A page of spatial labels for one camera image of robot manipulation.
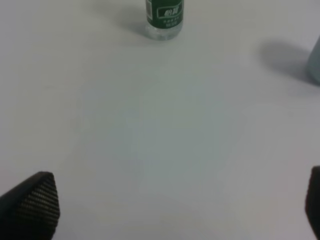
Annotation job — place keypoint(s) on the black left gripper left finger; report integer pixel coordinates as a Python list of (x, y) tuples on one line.
[(30, 210)]

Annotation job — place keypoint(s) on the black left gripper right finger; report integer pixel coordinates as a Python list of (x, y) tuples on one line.
[(312, 201)]

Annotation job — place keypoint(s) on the teal plastic cup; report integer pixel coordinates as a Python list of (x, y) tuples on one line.
[(313, 63)]

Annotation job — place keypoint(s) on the clear bottle green label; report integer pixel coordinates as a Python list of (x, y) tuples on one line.
[(164, 18)]

